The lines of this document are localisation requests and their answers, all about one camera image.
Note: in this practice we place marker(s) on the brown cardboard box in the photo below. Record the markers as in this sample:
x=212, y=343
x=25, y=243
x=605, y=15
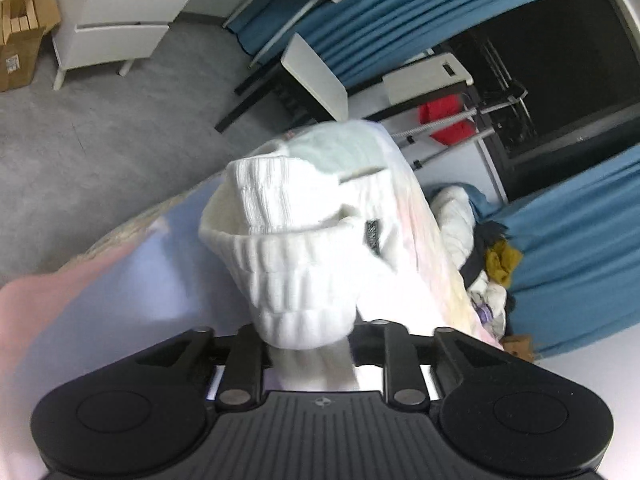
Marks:
x=24, y=24

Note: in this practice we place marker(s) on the dark navy garment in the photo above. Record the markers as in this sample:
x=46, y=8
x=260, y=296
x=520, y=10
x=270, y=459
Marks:
x=485, y=235

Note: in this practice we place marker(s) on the white folding chair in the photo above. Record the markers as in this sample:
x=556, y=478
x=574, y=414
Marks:
x=301, y=72

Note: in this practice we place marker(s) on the white fluffy garment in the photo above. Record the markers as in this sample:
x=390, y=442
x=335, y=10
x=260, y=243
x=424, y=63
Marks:
x=456, y=221

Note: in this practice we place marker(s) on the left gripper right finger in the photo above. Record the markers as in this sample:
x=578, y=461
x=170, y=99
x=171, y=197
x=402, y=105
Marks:
x=496, y=410

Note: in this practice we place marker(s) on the pastel pink blue bedsheet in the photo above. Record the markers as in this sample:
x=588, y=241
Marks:
x=58, y=326

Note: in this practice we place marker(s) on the red garment on rack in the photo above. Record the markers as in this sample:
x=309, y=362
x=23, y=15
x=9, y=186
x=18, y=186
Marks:
x=445, y=109

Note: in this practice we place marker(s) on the mustard yellow garment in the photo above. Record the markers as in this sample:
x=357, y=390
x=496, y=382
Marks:
x=501, y=260

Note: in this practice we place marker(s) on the metal drying rack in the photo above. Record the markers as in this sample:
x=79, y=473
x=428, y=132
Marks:
x=424, y=149

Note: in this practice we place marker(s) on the blue curtain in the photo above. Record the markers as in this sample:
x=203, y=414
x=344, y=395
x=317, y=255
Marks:
x=579, y=281

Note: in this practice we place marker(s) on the white drawer cabinet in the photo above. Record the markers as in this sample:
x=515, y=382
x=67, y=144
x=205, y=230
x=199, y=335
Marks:
x=96, y=32

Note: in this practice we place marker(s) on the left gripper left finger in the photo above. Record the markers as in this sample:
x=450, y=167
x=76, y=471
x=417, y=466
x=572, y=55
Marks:
x=151, y=409

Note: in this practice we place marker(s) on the white knit sweater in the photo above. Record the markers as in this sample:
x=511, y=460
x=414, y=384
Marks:
x=320, y=232

